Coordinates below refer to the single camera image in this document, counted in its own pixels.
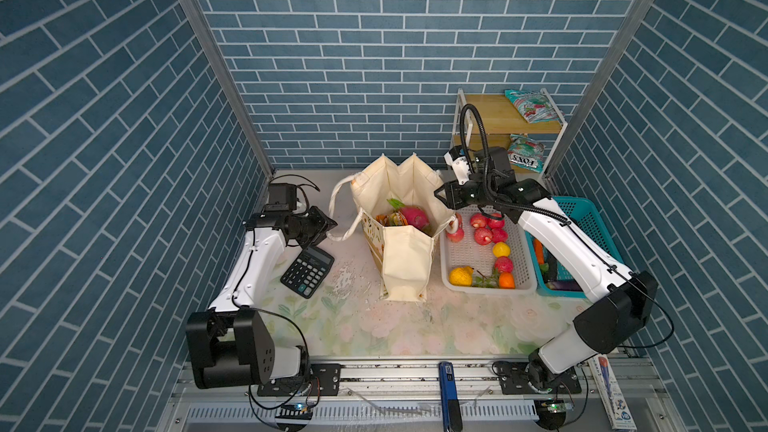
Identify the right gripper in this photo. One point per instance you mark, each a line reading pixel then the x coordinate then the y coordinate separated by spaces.
pixel 452 198

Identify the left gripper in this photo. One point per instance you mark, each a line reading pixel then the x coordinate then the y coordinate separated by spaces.
pixel 322 225

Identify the pink dragon fruit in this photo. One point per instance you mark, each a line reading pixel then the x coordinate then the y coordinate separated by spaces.
pixel 415 215

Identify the cream floral tote bag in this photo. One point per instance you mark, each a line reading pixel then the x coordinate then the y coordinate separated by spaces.
pixel 403 253

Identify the pink snack bag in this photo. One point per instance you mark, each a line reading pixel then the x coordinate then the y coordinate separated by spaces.
pixel 393 219

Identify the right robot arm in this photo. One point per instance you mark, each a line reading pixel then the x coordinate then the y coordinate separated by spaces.
pixel 621 300

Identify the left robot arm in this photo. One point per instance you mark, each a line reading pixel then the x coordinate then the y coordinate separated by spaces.
pixel 229 343

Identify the teal Fox's candy bag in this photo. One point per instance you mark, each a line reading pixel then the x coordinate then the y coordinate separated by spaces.
pixel 526 153

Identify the teal candy bag upper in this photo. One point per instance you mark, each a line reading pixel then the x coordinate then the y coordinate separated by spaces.
pixel 534 107

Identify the red apple left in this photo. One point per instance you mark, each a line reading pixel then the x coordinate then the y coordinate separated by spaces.
pixel 457 236

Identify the black calculator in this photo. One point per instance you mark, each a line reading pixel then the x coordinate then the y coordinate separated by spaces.
pixel 307 272

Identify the white plastic basket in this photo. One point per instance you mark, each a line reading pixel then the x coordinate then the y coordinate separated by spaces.
pixel 481 259

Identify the small yellow fruit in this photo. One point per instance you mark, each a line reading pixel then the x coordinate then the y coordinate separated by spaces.
pixel 501 249

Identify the yellow lemon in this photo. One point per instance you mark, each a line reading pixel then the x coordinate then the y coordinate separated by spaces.
pixel 461 276

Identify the white wooden shelf rack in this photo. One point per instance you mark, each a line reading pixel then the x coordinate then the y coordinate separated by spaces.
pixel 502 120

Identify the pink peach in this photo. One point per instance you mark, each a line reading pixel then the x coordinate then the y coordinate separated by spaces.
pixel 503 264

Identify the green grapes bunch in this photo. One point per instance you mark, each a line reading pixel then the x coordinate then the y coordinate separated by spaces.
pixel 486 281

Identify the orange carrot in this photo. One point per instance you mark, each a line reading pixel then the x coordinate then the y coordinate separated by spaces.
pixel 538 250

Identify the orange in white basket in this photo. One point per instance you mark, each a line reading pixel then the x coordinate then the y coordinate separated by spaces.
pixel 506 280

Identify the floral table mat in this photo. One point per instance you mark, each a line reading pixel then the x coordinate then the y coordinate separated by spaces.
pixel 347 316

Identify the teal plastic basket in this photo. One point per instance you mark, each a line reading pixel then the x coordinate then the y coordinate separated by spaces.
pixel 594 216

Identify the dark long eggplant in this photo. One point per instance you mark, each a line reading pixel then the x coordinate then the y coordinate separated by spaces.
pixel 564 285

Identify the blue black handheld device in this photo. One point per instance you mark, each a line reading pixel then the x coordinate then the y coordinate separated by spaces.
pixel 450 404

